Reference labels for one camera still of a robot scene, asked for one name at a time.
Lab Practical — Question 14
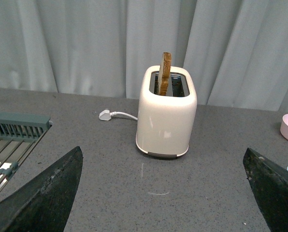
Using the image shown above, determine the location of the toasted bread slice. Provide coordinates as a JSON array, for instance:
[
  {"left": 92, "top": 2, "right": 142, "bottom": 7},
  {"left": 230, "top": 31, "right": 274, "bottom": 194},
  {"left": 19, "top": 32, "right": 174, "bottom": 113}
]
[{"left": 158, "top": 52, "right": 172, "bottom": 96}]

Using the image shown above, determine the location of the white toaster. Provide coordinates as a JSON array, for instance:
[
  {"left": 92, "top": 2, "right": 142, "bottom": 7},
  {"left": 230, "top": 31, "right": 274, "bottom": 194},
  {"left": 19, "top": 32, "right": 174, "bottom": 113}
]
[{"left": 135, "top": 65, "right": 197, "bottom": 158}]

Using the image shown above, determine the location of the green dish rack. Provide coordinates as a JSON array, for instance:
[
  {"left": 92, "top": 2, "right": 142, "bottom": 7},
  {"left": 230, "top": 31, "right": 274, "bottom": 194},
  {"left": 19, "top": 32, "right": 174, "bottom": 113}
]
[{"left": 0, "top": 112, "right": 52, "bottom": 192}]

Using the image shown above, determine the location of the white plug and cable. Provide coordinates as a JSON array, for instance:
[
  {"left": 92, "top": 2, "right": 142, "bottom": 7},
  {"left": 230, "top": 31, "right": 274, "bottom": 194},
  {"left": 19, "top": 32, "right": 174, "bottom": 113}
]
[{"left": 99, "top": 109, "right": 138, "bottom": 121}]

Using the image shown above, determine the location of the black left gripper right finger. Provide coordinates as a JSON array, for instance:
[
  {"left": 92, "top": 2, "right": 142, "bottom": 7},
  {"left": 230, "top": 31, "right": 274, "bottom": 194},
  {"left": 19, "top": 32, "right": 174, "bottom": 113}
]
[{"left": 243, "top": 148, "right": 288, "bottom": 232}]

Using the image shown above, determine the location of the grey curtain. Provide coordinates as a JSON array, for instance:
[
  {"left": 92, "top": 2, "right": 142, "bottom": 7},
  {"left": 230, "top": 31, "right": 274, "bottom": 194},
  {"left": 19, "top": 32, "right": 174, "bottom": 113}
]
[{"left": 0, "top": 0, "right": 288, "bottom": 112}]

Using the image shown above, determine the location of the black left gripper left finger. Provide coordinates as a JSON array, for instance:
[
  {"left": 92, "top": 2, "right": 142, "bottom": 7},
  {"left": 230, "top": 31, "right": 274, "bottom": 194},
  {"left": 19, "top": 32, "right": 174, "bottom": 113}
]
[{"left": 0, "top": 146, "right": 83, "bottom": 232}]

